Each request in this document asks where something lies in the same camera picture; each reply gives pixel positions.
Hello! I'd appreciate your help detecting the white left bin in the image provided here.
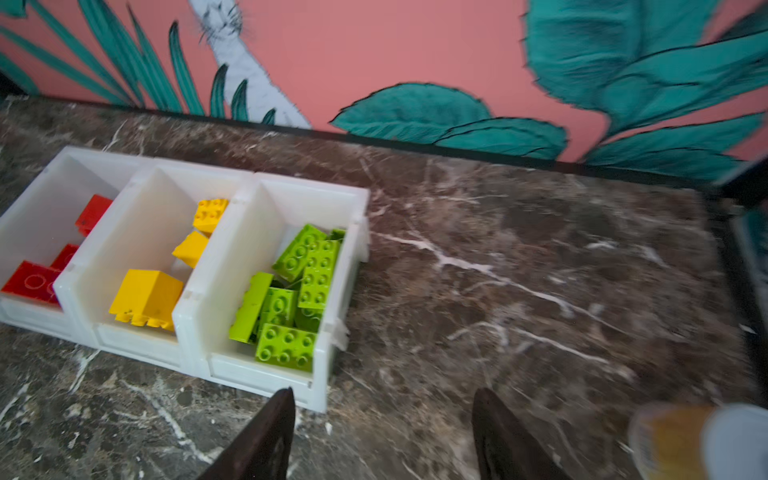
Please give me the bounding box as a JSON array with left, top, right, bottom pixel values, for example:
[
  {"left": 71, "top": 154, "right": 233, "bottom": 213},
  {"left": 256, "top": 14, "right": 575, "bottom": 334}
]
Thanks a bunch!
[{"left": 1, "top": 146, "right": 151, "bottom": 347}]

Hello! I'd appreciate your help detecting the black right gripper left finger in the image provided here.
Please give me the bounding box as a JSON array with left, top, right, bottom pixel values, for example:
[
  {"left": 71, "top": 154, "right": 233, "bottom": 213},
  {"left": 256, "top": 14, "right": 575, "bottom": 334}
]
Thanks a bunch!
[{"left": 198, "top": 388, "right": 296, "bottom": 480}]

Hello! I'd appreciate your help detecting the red arch lego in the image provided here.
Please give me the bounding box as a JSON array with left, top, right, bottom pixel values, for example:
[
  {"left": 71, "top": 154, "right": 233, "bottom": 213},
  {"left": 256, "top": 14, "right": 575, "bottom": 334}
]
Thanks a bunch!
[{"left": 50, "top": 244, "right": 79, "bottom": 271}]

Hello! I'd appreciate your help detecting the white right bin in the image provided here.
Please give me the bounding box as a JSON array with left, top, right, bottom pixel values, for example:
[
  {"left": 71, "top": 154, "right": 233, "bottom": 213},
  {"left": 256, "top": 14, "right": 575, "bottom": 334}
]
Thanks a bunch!
[{"left": 173, "top": 173, "right": 370, "bottom": 413}]

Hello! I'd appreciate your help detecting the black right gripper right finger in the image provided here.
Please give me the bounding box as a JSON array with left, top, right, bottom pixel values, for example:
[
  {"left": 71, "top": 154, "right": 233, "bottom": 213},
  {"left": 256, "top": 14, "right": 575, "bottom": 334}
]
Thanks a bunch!
[{"left": 471, "top": 388, "right": 570, "bottom": 480}]

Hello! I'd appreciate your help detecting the red lego stack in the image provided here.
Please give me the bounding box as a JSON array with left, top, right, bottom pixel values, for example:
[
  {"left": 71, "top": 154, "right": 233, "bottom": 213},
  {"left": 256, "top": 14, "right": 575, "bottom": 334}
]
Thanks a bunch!
[{"left": 75, "top": 194, "right": 113, "bottom": 237}]

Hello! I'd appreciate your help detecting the large green lego plate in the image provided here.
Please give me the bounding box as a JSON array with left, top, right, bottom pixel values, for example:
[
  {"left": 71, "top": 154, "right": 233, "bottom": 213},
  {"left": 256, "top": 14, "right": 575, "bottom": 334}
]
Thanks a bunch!
[{"left": 298, "top": 240, "right": 342, "bottom": 310}]

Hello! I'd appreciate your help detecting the green lego brick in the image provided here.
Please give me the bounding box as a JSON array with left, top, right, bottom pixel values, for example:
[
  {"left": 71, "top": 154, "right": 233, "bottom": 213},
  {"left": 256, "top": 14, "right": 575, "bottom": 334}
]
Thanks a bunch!
[
  {"left": 255, "top": 324, "right": 317, "bottom": 372},
  {"left": 229, "top": 272, "right": 274, "bottom": 343},
  {"left": 272, "top": 224, "right": 328, "bottom": 283},
  {"left": 259, "top": 287, "right": 298, "bottom": 327},
  {"left": 327, "top": 228, "right": 346, "bottom": 241}
]

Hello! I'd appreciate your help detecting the white bin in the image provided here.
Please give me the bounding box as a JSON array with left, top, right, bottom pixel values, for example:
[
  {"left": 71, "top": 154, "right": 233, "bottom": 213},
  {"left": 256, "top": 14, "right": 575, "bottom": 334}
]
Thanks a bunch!
[
  {"left": 55, "top": 161, "right": 249, "bottom": 375},
  {"left": 173, "top": 173, "right": 370, "bottom": 413},
  {"left": 1, "top": 146, "right": 151, "bottom": 347}
]

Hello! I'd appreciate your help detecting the red lego brick long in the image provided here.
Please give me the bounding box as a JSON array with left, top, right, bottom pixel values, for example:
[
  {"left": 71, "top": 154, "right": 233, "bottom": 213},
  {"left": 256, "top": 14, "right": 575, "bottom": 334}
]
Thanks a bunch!
[{"left": 1, "top": 261, "right": 61, "bottom": 307}]

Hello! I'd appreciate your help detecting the yellow tape roll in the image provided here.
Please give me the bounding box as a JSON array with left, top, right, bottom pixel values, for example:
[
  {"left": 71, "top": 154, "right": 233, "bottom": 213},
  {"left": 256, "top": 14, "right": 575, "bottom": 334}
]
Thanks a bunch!
[{"left": 628, "top": 403, "right": 767, "bottom": 479}]

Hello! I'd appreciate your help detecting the yellow lego small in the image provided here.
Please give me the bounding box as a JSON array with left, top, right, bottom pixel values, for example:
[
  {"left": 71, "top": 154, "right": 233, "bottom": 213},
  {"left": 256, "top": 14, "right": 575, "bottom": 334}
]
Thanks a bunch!
[
  {"left": 109, "top": 269, "right": 184, "bottom": 332},
  {"left": 193, "top": 198, "right": 229, "bottom": 237}
]

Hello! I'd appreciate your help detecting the white middle bin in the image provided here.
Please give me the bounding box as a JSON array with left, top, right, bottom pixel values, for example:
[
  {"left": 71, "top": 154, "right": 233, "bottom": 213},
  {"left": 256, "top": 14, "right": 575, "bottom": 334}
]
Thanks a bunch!
[{"left": 55, "top": 161, "right": 249, "bottom": 375}]

